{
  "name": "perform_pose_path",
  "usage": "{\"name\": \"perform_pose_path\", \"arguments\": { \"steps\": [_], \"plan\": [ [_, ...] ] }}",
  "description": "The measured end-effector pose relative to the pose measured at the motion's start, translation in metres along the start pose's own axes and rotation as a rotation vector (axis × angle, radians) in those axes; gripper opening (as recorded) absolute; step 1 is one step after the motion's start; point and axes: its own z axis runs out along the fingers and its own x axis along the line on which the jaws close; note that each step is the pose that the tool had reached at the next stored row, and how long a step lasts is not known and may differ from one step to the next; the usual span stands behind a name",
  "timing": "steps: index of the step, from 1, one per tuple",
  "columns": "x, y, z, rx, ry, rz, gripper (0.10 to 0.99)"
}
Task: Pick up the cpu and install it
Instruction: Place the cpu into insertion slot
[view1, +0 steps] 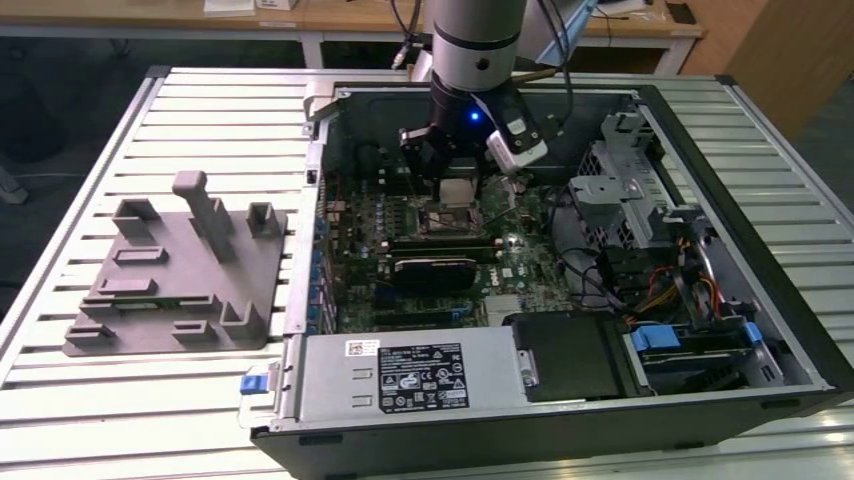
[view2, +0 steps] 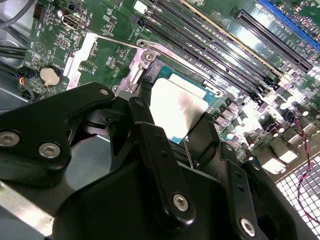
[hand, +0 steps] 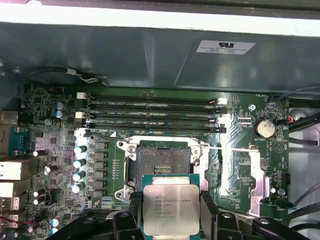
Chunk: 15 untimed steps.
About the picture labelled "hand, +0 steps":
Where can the round coin battery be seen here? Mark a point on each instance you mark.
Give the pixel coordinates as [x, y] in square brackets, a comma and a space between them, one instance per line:
[265, 128]

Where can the CPU socket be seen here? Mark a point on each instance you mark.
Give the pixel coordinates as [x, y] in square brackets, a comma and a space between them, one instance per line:
[162, 155]

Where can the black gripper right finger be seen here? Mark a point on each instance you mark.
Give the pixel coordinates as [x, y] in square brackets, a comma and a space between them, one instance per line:
[225, 227]

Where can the black open PC case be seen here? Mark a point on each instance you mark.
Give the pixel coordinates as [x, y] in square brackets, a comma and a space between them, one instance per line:
[100, 50]

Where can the silver CPU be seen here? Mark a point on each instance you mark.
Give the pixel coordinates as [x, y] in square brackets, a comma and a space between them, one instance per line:
[171, 207]

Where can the metal locking lever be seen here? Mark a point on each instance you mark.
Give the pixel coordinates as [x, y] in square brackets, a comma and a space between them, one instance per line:
[117, 139]

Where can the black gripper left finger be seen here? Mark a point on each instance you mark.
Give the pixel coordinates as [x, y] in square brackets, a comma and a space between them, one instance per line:
[120, 225]

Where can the green motherboard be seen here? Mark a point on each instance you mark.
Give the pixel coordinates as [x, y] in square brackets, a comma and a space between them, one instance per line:
[235, 120]

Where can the RAM slot with black clips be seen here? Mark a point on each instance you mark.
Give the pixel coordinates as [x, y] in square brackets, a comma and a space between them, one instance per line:
[150, 130]
[150, 110]

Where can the white case label sticker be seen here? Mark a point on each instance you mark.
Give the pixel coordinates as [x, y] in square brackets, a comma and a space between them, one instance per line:
[225, 46]

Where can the RAM slot with white clips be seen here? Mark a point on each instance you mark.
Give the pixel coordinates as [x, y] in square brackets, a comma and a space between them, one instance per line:
[150, 120]
[150, 101]

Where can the teal serial port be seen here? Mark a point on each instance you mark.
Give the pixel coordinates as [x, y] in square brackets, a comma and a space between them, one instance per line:
[18, 140]

